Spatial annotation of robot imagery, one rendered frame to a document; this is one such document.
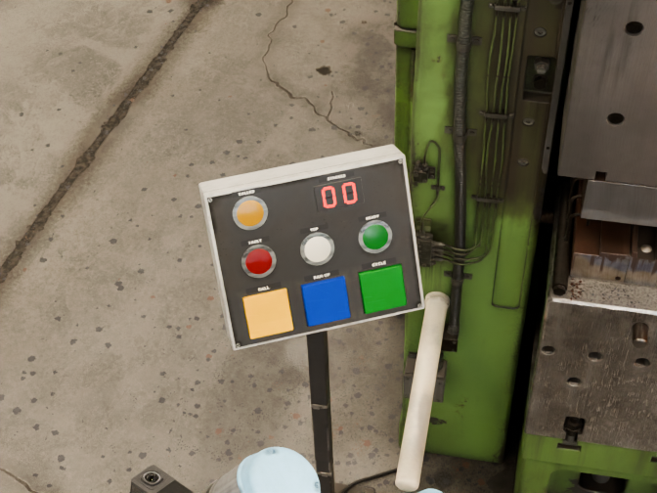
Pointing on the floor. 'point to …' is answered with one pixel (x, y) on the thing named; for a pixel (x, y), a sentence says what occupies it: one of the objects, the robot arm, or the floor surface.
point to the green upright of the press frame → (503, 373)
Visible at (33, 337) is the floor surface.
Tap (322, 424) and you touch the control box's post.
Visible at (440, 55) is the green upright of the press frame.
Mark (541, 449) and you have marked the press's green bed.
